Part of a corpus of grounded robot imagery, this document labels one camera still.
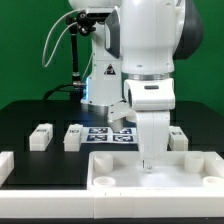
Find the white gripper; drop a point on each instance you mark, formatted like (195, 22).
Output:
(150, 106)

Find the white desk top tray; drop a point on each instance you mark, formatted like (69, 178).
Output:
(174, 169)

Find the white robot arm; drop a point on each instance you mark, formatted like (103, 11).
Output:
(134, 46)

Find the fiducial marker sheet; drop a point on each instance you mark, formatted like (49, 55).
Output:
(100, 135)

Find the white left barrier block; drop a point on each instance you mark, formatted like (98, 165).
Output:
(6, 165)

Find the white front barrier wall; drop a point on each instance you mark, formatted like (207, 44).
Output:
(208, 202)

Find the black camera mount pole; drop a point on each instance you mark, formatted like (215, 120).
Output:
(75, 50)

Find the silver depth camera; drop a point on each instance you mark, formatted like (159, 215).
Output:
(98, 14)

